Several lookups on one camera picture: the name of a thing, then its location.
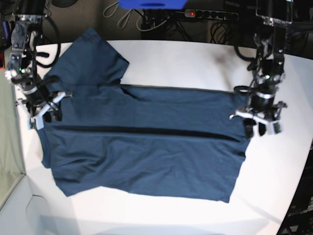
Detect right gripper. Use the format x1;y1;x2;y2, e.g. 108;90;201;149
15;92;73;123

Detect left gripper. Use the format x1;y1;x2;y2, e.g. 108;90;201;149
229;95;287;138

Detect dark blue t-shirt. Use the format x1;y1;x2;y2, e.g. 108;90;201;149
37;28;249;203

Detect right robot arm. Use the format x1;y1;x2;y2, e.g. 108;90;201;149
4;0;72;130

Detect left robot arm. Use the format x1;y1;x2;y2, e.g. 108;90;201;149
230;0;293;139

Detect red box at table edge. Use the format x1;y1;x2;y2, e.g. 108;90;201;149
0;52;5;70

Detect black power strip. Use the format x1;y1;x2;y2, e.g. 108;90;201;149
184;9;239;21

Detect blue plastic bin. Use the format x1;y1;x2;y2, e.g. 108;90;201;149
118;0;187;10

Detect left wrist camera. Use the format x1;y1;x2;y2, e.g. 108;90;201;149
266;119;283;135

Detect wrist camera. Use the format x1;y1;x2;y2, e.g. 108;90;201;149
266;119;283;135
26;116;44;130

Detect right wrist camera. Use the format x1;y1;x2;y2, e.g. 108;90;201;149
26;116;44;130

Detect white looped cable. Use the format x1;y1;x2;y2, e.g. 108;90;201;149
102;4;134;29

